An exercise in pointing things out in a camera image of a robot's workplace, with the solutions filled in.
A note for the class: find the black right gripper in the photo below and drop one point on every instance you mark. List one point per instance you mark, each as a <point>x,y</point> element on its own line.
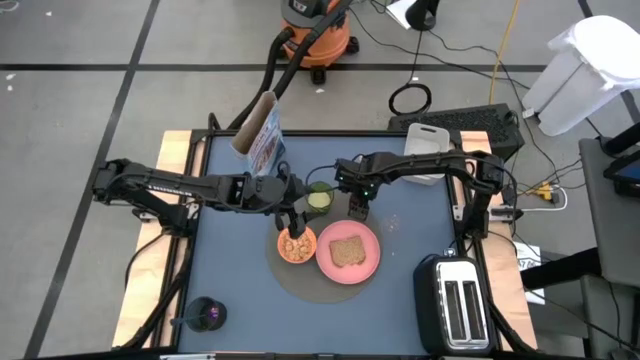
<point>362,172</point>

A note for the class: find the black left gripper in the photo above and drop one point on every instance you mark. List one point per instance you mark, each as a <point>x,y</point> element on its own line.
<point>275,192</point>

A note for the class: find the dark red apple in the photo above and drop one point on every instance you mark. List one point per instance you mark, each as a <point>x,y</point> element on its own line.
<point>360,210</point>

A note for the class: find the brown bread slice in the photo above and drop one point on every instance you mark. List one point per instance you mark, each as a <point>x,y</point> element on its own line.
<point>347,251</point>

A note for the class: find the blue cinnamon cereal box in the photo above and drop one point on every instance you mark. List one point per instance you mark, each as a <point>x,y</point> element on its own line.
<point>260,140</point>

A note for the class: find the purple and teal spoon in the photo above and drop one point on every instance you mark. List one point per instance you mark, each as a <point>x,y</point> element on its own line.
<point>215,314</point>

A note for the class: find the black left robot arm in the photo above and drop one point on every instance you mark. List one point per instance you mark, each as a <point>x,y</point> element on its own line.
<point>165,182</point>

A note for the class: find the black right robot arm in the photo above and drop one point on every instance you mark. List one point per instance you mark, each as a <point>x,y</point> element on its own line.
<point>440,160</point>

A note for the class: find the cinnamon cereal pieces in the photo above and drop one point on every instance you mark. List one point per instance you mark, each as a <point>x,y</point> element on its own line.
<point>300,249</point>

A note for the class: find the orange bowl of cereal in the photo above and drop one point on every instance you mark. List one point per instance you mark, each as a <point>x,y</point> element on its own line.
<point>281,250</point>

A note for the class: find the scattered cereal crumbs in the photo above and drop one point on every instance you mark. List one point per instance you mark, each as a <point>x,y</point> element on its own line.
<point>392,222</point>

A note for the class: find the green glass cup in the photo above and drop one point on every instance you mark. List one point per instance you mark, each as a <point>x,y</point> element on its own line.
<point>321,201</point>

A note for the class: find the round woven placemat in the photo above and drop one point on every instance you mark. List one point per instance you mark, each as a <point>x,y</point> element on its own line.
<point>300,285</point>

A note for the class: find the pink plate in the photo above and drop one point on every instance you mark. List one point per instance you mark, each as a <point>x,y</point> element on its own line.
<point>350,275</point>

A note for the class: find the white plastic bin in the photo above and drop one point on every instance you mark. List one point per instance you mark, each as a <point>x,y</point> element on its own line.
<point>425,137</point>

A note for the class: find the black and silver toaster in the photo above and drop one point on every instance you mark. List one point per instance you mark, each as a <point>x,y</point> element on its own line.
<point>450,305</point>

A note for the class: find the black cup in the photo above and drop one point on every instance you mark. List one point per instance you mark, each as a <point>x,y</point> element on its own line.
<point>197,320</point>

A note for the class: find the black perforated computer case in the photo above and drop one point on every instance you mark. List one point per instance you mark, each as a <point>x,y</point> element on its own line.
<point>465,120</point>

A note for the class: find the wooden side board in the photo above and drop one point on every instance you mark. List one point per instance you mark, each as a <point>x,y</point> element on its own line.
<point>142,280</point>
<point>510,300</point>

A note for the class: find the orange shop vacuum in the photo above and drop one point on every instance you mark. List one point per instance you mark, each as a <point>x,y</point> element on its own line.
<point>314,45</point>
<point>335,45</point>

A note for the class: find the printed white paper sheet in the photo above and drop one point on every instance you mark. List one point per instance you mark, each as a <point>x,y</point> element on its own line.
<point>527,252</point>

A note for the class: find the white power strip yellow plug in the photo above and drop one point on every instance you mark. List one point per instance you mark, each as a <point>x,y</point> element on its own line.
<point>542,191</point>

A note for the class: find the plain white paper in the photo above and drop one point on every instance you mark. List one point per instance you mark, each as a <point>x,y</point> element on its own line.
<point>400,12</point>

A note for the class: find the black stand base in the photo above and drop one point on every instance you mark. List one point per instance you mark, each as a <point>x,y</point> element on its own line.
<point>422,15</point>

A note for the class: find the grey desk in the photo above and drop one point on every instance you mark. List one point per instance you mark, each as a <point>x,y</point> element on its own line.
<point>615,225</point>

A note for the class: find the black tablet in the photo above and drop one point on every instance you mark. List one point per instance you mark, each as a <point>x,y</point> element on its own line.
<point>627,175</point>

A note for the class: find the white trash bin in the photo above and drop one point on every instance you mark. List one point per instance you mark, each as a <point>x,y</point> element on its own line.
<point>590,65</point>

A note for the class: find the black table frame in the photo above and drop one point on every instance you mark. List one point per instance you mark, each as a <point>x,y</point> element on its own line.
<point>325,133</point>

